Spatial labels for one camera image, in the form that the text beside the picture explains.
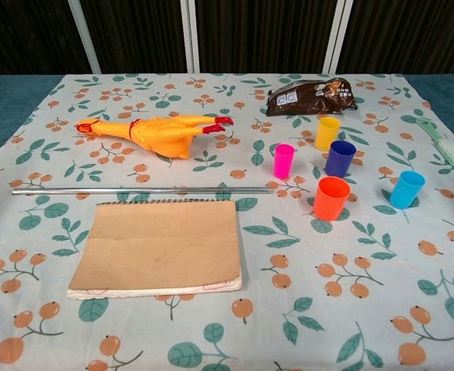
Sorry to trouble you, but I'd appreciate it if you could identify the yellow plastic cup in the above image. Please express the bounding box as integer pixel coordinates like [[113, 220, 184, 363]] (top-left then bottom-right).
[[314, 116, 341, 151]]

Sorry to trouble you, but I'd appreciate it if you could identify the pink plastic cup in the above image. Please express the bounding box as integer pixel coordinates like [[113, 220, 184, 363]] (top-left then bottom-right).
[[273, 143, 296, 180]]

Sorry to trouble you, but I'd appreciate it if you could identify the brown snack bag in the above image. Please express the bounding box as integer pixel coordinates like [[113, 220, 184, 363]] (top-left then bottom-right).
[[266, 76, 357, 117]]

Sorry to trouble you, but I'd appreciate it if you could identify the floral print tablecloth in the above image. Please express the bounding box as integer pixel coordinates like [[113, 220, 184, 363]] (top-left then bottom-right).
[[0, 73, 454, 371]]

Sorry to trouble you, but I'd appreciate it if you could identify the brown spiral notebook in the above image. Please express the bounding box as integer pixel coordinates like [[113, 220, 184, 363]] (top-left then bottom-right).
[[66, 198, 245, 301]]

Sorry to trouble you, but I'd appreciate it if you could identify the teal table cover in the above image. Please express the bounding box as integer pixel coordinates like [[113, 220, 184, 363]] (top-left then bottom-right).
[[0, 72, 454, 171]]

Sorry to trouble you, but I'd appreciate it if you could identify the dark blue plastic cup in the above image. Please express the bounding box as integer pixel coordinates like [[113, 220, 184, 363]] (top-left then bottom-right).
[[324, 140, 357, 178]]

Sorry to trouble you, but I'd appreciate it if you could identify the white frame post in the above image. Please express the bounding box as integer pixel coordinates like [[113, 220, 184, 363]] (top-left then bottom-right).
[[321, 0, 354, 74], [179, 0, 202, 73], [66, 0, 101, 74]]

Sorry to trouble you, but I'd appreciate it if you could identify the orange plastic cup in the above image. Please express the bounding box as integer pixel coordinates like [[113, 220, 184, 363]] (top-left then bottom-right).
[[313, 176, 351, 222]]

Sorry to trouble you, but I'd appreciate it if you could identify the yellow rubber chicken toy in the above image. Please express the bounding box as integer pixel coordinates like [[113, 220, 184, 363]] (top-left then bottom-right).
[[76, 113, 235, 160]]

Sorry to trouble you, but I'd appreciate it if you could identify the silver metal rod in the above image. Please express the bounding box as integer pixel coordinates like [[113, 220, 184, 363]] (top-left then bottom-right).
[[12, 185, 273, 196]]

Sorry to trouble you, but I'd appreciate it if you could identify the green scrubbing brush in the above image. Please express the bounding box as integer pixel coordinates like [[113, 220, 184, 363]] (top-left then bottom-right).
[[415, 117, 454, 170]]

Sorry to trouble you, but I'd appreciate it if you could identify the light blue plastic cup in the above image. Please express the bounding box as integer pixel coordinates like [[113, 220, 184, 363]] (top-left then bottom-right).
[[389, 170, 426, 210]]

